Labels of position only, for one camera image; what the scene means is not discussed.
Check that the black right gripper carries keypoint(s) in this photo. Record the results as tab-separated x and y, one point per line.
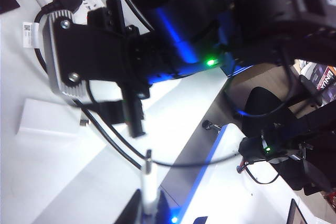
105	51

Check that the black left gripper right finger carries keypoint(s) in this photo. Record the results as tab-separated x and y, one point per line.
165	213

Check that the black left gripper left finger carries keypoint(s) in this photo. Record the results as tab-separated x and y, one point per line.
131	213

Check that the white charging base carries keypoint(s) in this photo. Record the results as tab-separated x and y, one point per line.
44	119

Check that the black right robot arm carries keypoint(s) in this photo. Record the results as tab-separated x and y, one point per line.
183	3

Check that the black riser foot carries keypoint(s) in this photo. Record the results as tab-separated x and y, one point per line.
208	125

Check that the black fabric cover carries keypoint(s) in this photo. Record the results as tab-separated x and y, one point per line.
262	103

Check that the Linux printed book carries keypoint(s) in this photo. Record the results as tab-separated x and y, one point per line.
325	79

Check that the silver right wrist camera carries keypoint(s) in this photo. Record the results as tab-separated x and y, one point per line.
51	51

